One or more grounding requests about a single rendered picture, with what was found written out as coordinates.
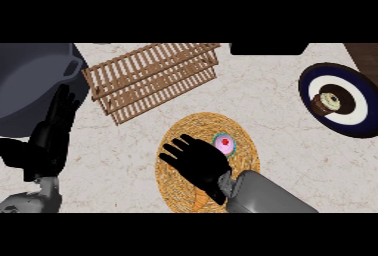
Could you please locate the dark grey pan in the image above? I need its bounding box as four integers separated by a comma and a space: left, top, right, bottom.
0, 42, 92, 138

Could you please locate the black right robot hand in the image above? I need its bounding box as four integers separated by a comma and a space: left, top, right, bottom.
159, 133, 234, 206

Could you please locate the pink frosted cupcake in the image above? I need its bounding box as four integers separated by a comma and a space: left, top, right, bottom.
212, 132, 238, 158

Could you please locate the chocolate cupcake with cream top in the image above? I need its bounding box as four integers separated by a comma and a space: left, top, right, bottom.
309, 91, 343, 117

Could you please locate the round woven straw placemat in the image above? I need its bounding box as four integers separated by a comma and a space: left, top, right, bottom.
154, 111, 262, 214

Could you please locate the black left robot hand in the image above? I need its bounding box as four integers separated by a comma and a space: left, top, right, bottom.
0, 83, 83, 183

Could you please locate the black appliance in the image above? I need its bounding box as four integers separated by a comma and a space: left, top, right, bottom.
230, 42, 311, 56

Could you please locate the navy and white plate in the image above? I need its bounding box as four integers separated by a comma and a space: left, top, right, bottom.
297, 62, 378, 139

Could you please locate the brown wooden tiered shelf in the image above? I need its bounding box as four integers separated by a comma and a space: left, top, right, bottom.
80, 42, 224, 126

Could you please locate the golden brown croissant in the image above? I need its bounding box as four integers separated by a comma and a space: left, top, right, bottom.
191, 188, 215, 212

